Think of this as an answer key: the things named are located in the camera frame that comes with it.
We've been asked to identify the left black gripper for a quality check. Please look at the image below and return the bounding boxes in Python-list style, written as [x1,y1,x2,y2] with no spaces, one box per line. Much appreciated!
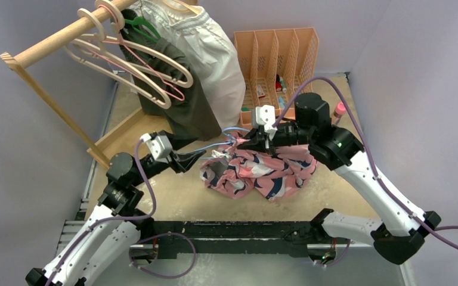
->
[131,130,206,186]

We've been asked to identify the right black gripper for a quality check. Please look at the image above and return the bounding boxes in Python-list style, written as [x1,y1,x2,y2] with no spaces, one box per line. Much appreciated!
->
[238,122,315,156]

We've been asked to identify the blue wire hanger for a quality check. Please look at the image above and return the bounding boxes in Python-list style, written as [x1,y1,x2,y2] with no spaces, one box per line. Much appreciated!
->
[196,126,250,160]

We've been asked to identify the pink patterned shorts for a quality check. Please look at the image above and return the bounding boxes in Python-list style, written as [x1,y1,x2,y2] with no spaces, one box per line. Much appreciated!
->
[200,129,319,201]

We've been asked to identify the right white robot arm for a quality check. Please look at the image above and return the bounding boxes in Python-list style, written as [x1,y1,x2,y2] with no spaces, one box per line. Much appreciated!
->
[240,93,441,265]

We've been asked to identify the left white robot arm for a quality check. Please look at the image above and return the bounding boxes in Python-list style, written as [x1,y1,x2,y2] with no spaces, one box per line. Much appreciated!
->
[25,131,206,285]

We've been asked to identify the dark green shorts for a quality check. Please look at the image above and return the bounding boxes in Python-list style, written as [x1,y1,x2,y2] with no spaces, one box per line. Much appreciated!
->
[120,22,221,141]

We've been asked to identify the white shorts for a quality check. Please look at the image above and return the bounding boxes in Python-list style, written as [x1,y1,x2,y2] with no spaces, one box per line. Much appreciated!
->
[130,1,246,128]

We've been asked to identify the front beige wooden hanger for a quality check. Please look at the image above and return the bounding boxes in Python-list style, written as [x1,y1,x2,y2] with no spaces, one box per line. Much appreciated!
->
[63,8,172,110]

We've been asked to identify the beige wooden hanger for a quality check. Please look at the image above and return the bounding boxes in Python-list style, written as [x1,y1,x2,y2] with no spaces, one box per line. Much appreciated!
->
[81,0,194,89]
[63,8,172,110]

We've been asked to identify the green plastic hanger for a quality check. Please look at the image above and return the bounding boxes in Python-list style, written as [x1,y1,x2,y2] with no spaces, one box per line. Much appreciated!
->
[125,16,161,42]

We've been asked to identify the beige hanger under white shorts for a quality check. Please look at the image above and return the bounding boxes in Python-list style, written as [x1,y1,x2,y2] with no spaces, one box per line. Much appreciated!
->
[162,0,200,15]

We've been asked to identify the rear beige wooden hanger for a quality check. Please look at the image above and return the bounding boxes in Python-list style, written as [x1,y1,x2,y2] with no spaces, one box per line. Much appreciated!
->
[81,0,194,89]

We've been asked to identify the light blue tube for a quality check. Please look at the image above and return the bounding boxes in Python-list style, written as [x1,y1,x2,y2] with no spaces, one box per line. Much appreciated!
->
[278,97,287,110]

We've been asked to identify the red white tube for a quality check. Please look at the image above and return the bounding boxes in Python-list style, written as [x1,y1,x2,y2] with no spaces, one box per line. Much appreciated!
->
[256,85,266,100]

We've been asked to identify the red black marker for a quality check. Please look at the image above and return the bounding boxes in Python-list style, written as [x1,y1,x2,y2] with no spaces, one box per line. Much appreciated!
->
[275,74,283,92]

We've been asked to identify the orange plastic file organizer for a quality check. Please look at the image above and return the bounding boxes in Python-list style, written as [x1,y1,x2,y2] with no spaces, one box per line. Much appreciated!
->
[234,27,319,128]

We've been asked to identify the pink capped bottle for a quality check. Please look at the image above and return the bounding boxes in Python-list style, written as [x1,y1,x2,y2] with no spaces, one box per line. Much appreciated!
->
[331,101,346,125]

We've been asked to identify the wooden clothes rack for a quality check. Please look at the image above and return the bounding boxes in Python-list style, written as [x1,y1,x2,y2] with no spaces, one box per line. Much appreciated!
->
[0,0,198,170]

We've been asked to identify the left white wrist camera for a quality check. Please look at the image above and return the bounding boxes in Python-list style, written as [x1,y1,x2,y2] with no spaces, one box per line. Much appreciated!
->
[140,131,173,163]

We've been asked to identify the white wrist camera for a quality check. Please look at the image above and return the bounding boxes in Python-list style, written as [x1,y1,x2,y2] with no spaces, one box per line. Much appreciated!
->
[140,131,173,163]
[251,105,277,139]

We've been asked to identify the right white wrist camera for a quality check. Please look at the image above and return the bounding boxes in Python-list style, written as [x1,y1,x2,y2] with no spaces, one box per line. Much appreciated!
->
[251,105,277,139]

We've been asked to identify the base left purple cable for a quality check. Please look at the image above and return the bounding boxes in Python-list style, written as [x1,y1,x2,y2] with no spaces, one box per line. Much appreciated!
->
[128,232,197,280]

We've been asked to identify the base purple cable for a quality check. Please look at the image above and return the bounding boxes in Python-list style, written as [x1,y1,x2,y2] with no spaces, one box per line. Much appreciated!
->
[312,238,354,269]
[128,232,197,280]

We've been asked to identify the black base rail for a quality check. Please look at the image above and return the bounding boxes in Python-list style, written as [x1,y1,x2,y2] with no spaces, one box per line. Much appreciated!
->
[134,220,347,260]

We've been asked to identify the pink wire hanger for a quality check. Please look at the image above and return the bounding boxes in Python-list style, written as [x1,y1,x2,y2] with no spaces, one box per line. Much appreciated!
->
[64,1,194,109]

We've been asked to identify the base right purple cable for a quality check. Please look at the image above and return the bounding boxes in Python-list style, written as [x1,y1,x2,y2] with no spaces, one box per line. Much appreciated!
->
[312,238,354,269]

